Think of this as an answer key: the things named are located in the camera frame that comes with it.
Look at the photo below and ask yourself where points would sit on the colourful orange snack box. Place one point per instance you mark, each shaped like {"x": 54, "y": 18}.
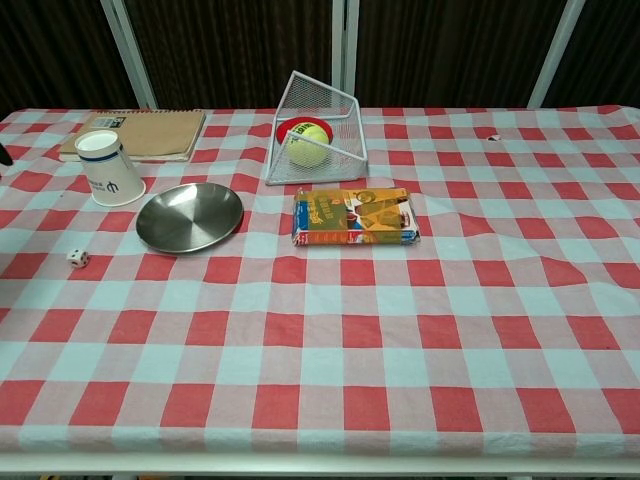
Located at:
{"x": 355, "y": 217}

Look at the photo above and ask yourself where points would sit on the round steel plate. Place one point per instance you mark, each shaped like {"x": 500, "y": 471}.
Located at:
{"x": 190, "y": 217}

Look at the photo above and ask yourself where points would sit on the white metal frame post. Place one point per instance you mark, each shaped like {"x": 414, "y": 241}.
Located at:
{"x": 346, "y": 50}
{"x": 554, "y": 55}
{"x": 131, "y": 55}

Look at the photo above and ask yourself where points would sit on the white paper cup blue print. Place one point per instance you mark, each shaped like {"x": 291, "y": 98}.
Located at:
{"x": 111, "y": 172}

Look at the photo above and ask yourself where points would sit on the brown spiral notebook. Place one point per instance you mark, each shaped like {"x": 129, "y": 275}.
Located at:
{"x": 155, "y": 135}

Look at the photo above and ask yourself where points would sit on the red round dish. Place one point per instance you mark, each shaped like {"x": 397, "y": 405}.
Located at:
{"x": 284, "y": 130}

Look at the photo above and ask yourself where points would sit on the small paper scrap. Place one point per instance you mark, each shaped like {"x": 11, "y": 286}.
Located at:
{"x": 494, "y": 136}

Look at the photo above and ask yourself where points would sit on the yellow tennis ball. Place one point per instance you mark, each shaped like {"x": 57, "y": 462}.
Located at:
{"x": 308, "y": 146}

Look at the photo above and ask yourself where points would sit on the red white checkered tablecloth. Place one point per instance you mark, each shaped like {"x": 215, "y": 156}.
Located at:
{"x": 320, "y": 340}

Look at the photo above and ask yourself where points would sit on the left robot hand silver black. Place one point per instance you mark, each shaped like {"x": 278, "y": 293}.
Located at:
{"x": 5, "y": 156}

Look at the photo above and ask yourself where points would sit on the small white die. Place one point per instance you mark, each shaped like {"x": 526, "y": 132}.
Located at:
{"x": 78, "y": 258}

